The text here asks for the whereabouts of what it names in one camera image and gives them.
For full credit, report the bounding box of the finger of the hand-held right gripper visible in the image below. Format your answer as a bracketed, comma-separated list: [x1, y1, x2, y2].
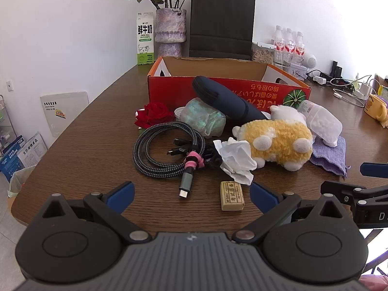
[321, 181, 388, 207]
[361, 163, 388, 177]

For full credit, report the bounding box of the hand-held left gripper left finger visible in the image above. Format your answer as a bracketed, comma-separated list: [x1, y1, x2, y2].
[40, 181, 153, 244]

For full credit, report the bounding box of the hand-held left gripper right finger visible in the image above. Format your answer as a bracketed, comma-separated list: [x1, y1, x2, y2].
[232, 181, 354, 245]

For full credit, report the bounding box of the beige eraser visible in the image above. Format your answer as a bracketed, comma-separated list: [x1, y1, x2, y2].
[220, 180, 245, 212]

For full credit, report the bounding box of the purple knitted cloth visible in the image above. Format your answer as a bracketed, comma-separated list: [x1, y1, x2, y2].
[309, 135, 348, 177]

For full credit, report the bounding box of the white tissue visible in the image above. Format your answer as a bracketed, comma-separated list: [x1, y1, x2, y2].
[213, 137, 258, 186]

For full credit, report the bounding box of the grey braided cable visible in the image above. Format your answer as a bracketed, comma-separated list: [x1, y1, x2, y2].
[133, 121, 207, 200]

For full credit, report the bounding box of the yellow and white plush sheep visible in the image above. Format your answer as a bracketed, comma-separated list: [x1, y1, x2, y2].
[232, 105, 314, 171]

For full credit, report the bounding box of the white plastic jar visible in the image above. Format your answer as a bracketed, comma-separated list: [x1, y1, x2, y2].
[297, 99, 344, 148]

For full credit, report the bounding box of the thin black cable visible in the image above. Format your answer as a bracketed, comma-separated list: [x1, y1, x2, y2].
[168, 138, 225, 170]

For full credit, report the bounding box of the red fabric rose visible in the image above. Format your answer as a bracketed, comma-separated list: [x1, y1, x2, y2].
[134, 102, 176, 129]

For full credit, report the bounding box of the clear plastic bag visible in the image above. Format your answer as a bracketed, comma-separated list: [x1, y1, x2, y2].
[181, 97, 227, 138]

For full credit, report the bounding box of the dark navy zip pouch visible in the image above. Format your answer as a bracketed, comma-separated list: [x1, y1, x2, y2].
[192, 76, 272, 125]

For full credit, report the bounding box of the red cardboard box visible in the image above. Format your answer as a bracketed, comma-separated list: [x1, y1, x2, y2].
[147, 56, 312, 121]

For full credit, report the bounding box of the clear container of seeds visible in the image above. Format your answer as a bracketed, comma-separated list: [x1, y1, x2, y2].
[251, 42, 276, 65]

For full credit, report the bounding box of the yellow mug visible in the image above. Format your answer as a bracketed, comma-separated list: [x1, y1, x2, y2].
[364, 93, 388, 128]

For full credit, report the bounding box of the black power strip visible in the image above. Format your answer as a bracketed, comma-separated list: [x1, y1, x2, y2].
[330, 79, 355, 93]

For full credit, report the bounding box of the white printed cardboard box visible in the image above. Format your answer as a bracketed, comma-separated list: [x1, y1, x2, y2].
[16, 132, 48, 168]

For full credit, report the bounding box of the cardboard trash box with bag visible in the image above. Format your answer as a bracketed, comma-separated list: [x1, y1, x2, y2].
[8, 165, 37, 210]

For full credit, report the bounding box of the blue cardboard box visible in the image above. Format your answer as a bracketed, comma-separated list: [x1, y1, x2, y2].
[0, 135, 25, 182]

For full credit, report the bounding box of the white printed tin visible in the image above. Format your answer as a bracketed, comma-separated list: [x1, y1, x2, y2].
[288, 64, 308, 81]

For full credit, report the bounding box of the clear bottle with red label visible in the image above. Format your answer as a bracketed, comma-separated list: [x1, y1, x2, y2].
[274, 25, 286, 67]
[284, 28, 296, 67]
[293, 31, 306, 65]

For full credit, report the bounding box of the white and green milk carton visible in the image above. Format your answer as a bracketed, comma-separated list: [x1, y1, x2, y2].
[135, 11, 156, 66]

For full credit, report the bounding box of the mottled purple vase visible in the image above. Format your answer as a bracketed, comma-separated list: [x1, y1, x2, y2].
[154, 8, 187, 57]

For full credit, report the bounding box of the black paper bag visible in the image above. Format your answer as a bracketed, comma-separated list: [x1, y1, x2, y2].
[188, 0, 256, 61]

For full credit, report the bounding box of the white cable with round puck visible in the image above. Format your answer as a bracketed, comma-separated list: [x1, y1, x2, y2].
[333, 88, 367, 108]

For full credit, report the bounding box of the white board against wall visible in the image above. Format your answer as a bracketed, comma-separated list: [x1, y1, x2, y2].
[40, 91, 90, 137]

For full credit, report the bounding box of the metal wire rack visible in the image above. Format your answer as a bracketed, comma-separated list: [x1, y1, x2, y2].
[0, 95, 14, 155]

